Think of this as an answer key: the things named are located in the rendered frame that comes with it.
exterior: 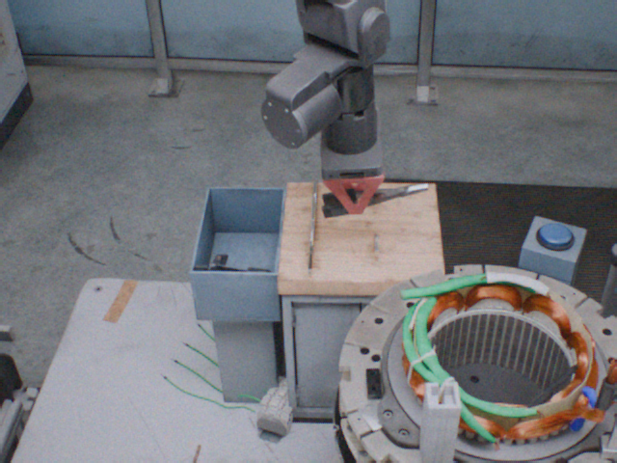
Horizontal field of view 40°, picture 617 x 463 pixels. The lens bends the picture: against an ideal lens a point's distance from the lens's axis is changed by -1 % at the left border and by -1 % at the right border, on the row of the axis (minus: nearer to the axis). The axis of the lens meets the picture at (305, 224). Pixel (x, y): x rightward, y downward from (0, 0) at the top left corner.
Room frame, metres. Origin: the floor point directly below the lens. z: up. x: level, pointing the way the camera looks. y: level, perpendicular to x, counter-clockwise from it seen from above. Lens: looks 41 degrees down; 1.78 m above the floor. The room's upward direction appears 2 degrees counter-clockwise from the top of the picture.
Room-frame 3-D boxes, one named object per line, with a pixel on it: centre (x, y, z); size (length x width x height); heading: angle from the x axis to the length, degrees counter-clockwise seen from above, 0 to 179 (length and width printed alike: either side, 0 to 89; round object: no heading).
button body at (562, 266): (0.82, -0.33, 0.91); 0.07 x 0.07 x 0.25; 63
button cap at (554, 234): (0.82, -0.33, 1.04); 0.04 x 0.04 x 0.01
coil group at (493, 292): (0.63, -0.20, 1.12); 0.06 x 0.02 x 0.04; 89
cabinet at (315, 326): (0.82, -0.07, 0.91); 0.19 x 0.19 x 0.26; 86
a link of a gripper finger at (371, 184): (0.77, -0.06, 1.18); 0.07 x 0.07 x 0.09; 87
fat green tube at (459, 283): (0.62, -0.17, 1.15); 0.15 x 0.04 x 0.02; 89
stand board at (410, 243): (0.82, -0.07, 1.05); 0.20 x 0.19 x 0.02; 86
